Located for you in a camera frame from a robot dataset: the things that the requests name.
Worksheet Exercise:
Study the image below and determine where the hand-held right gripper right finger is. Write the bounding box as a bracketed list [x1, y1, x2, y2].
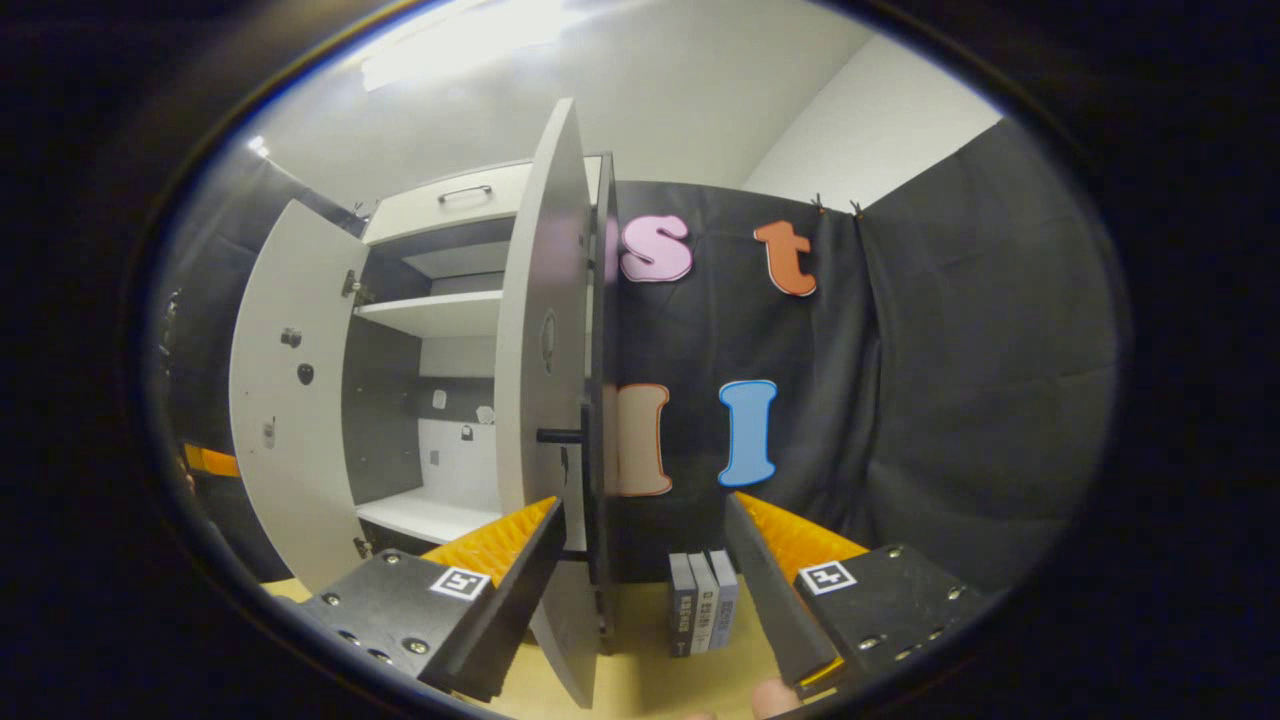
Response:
[722, 490, 986, 701]

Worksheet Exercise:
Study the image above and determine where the grey book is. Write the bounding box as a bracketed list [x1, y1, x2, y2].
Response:
[688, 552, 719, 654]

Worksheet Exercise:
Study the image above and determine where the white cabinet shelf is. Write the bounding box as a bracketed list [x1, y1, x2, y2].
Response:
[354, 290, 504, 339]

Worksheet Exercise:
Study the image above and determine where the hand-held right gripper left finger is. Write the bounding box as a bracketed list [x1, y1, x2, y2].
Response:
[300, 495, 566, 704]

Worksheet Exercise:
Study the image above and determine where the white and grey cabinet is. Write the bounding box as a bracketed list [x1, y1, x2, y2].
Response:
[340, 152, 619, 641]

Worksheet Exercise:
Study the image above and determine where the white cabinet door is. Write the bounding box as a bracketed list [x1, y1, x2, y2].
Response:
[495, 98, 613, 709]
[228, 198, 373, 596]

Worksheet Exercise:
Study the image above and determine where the blue-grey book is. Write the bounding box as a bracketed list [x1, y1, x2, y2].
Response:
[706, 549, 739, 649]

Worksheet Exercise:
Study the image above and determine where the white cabinet drawer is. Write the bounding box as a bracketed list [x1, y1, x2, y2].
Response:
[362, 160, 603, 246]

